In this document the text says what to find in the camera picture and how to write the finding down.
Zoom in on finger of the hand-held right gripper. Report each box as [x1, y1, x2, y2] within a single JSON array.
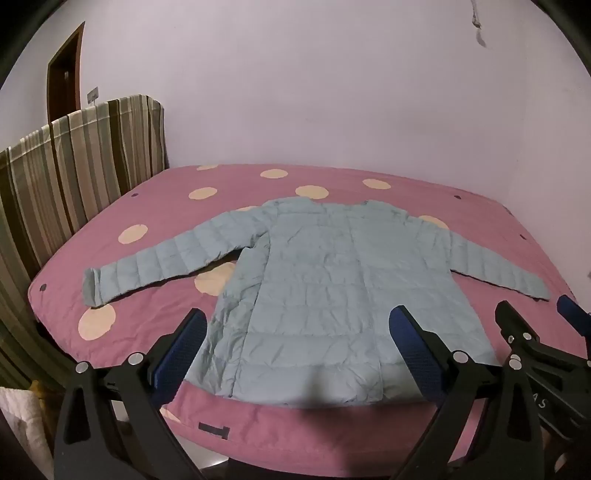
[[495, 301, 591, 393], [556, 295, 591, 342]]

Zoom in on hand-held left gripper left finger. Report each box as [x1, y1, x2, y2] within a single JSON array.
[[53, 307, 208, 480]]

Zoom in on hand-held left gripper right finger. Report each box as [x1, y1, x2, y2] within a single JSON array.
[[388, 304, 542, 480]]

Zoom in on light blue puffer jacket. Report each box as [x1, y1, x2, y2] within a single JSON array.
[[82, 196, 551, 408]]

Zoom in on pink polka-dot bed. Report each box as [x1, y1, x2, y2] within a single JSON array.
[[28, 164, 591, 478]]

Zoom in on yellow cloth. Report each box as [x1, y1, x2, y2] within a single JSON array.
[[28, 378, 49, 411]]

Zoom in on white towel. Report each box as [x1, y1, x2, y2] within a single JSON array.
[[0, 387, 56, 480]]

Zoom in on striped headboard cover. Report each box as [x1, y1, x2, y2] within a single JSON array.
[[0, 95, 168, 393]]

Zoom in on brown wooden door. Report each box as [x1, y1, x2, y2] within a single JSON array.
[[47, 21, 86, 125]]

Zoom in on dangling wall cord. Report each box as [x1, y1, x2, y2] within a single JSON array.
[[466, 0, 488, 48]]

